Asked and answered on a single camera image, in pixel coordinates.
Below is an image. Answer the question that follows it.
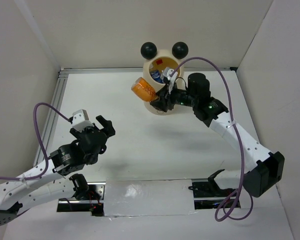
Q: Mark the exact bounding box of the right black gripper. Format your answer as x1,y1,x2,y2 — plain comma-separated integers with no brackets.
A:
149,80,198,113

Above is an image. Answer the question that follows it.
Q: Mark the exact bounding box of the blue-label clear bottle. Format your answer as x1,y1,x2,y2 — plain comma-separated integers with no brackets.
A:
149,70,163,84

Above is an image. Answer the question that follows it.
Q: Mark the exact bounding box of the orange plastic bottle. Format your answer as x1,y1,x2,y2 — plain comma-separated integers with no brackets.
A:
131,77,158,102

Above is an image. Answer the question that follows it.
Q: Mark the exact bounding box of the red-label red-cap bottle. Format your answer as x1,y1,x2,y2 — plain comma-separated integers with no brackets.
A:
155,59,163,65

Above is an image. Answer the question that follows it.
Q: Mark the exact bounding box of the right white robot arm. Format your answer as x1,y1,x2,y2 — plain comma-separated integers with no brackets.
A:
150,72,285,198

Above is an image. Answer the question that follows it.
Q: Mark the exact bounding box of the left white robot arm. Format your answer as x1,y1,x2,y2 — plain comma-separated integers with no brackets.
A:
0,115,116,227

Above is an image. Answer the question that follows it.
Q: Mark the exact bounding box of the cream bear-ear bin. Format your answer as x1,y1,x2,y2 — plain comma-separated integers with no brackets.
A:
140,41,189,116

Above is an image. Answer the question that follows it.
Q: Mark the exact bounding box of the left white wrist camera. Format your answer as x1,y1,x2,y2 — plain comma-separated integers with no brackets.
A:
71,109,93,132

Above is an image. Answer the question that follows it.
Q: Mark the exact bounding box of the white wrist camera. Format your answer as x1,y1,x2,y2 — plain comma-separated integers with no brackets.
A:
71,109,93,132
160,67,178,85

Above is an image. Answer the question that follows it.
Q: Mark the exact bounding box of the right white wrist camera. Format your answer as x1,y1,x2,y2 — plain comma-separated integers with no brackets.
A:
160,67,178,85

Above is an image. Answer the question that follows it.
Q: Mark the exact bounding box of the aluminium frame rail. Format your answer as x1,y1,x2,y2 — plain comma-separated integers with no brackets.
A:
31,66,238,176

